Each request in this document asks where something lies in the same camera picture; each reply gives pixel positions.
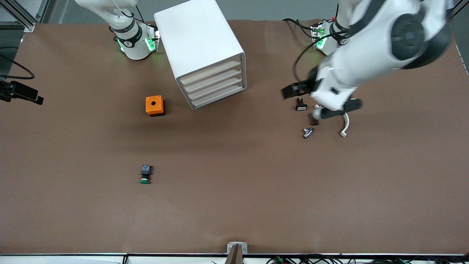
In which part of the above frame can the white curved plastic bracket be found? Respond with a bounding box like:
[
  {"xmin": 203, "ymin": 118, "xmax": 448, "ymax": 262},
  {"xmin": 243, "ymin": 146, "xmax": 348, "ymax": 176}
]
[{"xmin": 314, "ymin": 104, "xmax": 350, "ymax": 138}]

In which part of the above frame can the white plastic drawer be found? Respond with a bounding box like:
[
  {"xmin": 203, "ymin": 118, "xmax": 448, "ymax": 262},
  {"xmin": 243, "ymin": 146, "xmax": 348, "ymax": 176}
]
[
  {"xmin": 182, "ymin": 67, "xmax": 243, "ymax": 93},
  {"xmin": 186, "ymin": 75, "xmax": 244, "ymax": 100},
  {"xmin": 179, "ymin": 59, "xmax": 242, "ymax": 86},
  {"xmin": 189, "ymin": 82, "xmax": 245, "ymax": 108}
]

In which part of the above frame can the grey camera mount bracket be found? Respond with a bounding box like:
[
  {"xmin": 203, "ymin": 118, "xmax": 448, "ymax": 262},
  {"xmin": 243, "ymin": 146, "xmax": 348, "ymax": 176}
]
[{"xmin": 226, "ymin": 241, "xmax": 248, "ymax": 264}]

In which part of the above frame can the orange box with black base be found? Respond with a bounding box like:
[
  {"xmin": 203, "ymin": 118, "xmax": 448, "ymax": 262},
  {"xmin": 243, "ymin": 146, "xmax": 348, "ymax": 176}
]
[{"xmin": 145, "ymin": 95, "xmax": 166, "ymax": 117}]

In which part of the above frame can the aluminium frame profile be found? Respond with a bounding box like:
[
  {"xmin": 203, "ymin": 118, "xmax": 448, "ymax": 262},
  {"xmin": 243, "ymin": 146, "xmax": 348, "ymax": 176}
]
[{"xmin": 0, "ymin": 0, "xmax": 51, "ymax": 33}]

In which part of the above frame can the white drawer cabinet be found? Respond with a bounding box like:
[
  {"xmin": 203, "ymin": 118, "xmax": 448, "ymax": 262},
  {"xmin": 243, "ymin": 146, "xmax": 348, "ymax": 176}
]
[{"xmin": 154, "ymin": 0, "xmax": 247, "ymax": 110}]

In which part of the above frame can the black cable bundle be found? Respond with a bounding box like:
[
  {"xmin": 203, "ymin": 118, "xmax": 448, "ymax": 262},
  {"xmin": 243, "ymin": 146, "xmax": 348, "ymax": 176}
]
[{"xmin": 267, "ymin": 254, "xmax": 469, "ymax": 264}]

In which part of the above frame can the black base cable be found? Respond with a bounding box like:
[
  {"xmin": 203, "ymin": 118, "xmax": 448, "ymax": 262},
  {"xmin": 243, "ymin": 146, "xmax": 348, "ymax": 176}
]
[{"xmin": 282, "ymin": 18, "xmax": 314, "ymax": 38}]

